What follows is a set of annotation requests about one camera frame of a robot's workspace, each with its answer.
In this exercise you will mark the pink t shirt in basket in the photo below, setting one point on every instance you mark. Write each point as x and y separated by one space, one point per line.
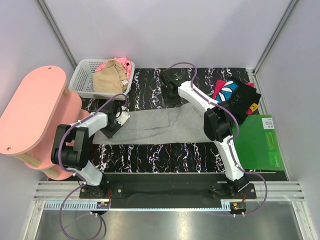
123 61

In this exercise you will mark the pink oval tiered shelf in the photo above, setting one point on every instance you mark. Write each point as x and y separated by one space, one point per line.
28 124

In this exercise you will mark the grey t shirt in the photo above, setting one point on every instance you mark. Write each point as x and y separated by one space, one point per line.
182 124

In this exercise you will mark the beige t shirt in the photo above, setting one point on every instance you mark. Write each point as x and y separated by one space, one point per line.
112 79

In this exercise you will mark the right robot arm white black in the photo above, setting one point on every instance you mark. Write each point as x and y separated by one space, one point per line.
217 125

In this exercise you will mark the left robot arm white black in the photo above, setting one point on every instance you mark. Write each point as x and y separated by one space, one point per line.
71 146

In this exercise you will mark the aluminium front rail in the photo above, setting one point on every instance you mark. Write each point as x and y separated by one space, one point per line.
255 191

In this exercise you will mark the black printed folded t shirt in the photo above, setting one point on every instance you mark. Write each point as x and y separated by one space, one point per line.
238 97

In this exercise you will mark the aluminium frame post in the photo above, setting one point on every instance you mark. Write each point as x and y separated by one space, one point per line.
276 33
45 10

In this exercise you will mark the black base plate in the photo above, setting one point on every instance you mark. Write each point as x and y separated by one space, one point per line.
152 203

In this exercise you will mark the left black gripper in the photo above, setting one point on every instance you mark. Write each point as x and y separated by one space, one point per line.
109 134

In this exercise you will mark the right aluminium frame post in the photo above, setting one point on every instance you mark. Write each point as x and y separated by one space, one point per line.
276 33

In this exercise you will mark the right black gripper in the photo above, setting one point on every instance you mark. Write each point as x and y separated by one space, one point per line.
176 102

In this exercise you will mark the green folding board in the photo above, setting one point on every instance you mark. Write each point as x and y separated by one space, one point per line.
257 144

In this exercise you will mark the white plastic laundry basket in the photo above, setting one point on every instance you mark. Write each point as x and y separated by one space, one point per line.
82 82

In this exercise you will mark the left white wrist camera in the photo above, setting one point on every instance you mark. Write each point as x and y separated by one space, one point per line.
122 118

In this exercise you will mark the left aluminium frame post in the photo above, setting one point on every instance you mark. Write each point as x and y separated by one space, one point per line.
45 10

